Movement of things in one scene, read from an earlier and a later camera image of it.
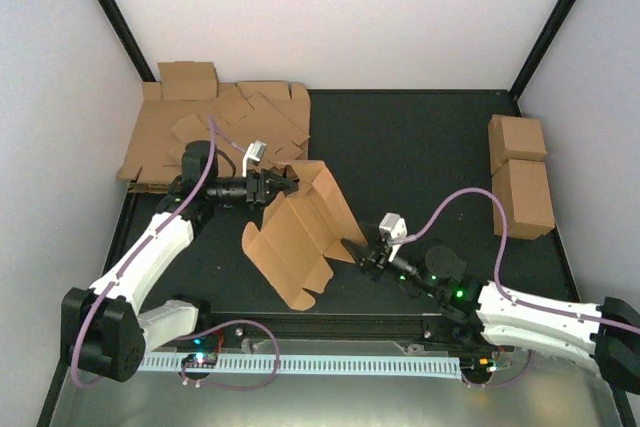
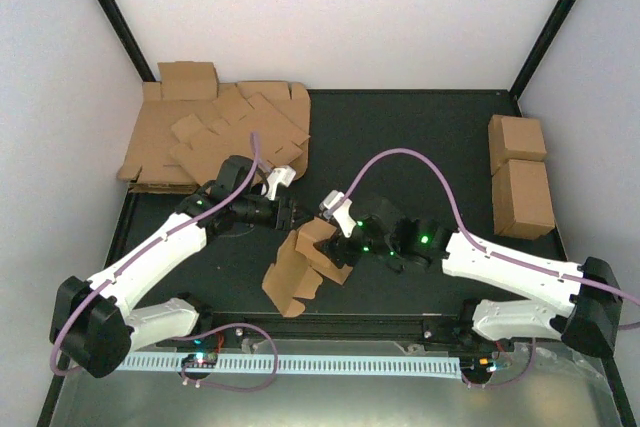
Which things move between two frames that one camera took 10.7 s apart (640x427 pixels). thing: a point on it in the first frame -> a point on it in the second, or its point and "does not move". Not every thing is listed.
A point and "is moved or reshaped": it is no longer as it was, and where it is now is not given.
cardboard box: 299,235 is moved or reshaped
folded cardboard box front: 524,188 does not move
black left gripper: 255,180 -> 285,221
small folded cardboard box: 188,80 does not move
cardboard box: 515,138 does not move
